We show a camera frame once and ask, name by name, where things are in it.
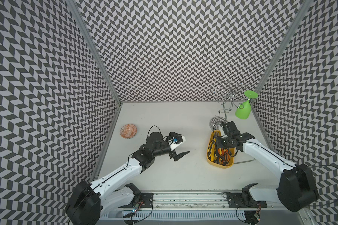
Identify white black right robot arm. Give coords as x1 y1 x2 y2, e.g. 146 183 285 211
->
216 122 319 212

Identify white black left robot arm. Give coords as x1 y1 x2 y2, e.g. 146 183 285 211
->
65 132 188 225

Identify yellow plastic storage box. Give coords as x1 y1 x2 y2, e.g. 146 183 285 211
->
206 130 236 169

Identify yellow black pliers in box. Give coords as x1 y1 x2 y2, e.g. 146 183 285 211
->
208 139 217 162

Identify green plastic wine glass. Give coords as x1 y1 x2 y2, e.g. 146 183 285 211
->
235 91 258 120

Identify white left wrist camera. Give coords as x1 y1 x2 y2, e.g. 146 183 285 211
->
168 135 186 151

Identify orange handled pliers in box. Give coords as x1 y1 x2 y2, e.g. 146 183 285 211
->
217 148 231 166

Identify chrome wire glass stand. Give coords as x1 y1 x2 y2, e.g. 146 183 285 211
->
209 78 245 131

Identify aluminium front rail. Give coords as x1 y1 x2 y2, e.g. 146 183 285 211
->
95 191 317 225

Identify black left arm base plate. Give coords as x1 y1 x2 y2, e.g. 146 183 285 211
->
120 192 154 209

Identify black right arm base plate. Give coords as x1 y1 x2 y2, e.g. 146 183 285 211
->
222 192 268 209

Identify aluminium corner post right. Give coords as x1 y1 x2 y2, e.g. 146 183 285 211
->
255 0 314 94

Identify aluminium corner post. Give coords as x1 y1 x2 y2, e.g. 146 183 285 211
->
255 0 314 94
65 0 122 106

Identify aluminium corner post left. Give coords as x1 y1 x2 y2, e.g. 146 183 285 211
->
65 0 122 106

